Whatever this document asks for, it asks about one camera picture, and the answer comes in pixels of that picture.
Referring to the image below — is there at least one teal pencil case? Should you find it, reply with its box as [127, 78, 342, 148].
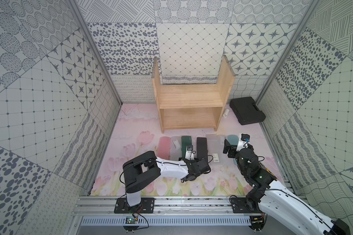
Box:
[226, 135, 239, 165]

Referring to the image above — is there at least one black pencil case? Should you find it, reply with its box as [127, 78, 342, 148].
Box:
[196, 137, 208, 162]

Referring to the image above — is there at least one clear pencil case with label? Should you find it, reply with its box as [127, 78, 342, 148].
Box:
[206, 134, 223, 165]

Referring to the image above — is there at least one dark green pencil case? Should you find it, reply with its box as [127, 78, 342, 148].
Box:
[181, 136, 192, 158]

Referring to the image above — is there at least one clear white pencil case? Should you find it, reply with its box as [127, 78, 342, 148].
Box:
[170, 136, 182, 161]

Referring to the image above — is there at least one pink pencil case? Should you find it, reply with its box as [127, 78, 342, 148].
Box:
[156, 137, 171, 160]

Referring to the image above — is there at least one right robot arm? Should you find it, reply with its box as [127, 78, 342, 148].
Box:
[223, 134, 351, 235]

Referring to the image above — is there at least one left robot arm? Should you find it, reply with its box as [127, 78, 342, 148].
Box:
[122, 151, 211, 207]

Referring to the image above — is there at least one wooden shelf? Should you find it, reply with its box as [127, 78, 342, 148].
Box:
[152, 55, 235, 133]

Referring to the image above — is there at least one small white roll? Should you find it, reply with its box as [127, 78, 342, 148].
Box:
[222, 109, 230, 118]

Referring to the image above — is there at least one black plastic tool case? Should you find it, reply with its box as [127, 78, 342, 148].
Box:
[229, 97, 266, 125]

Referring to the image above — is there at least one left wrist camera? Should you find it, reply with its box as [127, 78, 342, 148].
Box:
[185, 145, 194, 161]

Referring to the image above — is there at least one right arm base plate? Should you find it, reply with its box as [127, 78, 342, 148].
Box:
[228, 195, 264, 214]

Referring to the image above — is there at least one white slotted cable duct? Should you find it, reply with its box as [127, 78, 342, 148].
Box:
[81, 215, 251, 226]

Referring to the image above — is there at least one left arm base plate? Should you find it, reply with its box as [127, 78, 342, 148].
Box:
[114, 197, 156, 214]

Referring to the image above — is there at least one aluminium mounting rail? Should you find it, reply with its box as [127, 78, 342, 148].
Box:
[72, 196, 262, 216]

